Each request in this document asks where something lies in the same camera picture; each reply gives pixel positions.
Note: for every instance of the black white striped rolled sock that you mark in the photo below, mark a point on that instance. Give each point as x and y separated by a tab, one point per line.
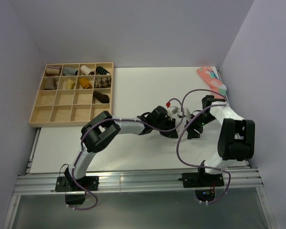
102	71

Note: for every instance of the wooden compartment tray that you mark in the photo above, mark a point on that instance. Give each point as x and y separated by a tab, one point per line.
75	107

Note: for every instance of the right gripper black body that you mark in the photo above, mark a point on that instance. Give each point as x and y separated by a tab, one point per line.
199	122

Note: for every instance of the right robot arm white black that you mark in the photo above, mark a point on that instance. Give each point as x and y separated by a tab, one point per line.
236	140

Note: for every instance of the mustard orange rolled sock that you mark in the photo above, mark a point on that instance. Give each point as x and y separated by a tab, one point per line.
85	83

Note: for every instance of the brown grey rolled sock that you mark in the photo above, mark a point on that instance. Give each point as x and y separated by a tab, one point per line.
50	84

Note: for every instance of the grey blue rolled sock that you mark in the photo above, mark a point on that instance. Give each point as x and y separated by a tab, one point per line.
69	71

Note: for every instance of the aluminium rail frame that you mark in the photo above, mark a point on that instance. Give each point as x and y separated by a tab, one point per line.
152	165

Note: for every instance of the pale yellow rolled sock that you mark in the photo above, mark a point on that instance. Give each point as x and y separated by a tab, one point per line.
70	84

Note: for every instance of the checkered brown rolled sock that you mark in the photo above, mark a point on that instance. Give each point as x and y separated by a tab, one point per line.
103	82

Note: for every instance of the white sock pair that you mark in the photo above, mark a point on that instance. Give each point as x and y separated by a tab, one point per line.
181	127

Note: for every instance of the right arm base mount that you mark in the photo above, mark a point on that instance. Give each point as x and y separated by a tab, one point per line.
201	179

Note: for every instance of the pink patterned sock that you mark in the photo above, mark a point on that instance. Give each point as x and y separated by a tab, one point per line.
209	76

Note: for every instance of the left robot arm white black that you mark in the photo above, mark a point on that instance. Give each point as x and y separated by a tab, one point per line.
100	131

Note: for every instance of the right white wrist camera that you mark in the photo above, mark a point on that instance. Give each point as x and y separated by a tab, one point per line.
185	114

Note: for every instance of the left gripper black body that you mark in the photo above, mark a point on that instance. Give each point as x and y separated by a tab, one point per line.
164	124

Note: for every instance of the beige rolled sock purple band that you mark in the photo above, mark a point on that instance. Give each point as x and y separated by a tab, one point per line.
53	71

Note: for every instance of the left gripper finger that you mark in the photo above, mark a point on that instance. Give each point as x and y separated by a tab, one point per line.
172	124
171	134

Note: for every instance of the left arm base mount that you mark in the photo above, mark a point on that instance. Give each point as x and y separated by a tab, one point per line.
67	186

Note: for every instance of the dark brown rolled sock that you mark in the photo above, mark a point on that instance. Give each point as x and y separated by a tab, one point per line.
102	98

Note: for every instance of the white brown rolled sock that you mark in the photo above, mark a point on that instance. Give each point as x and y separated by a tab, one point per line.
87	69

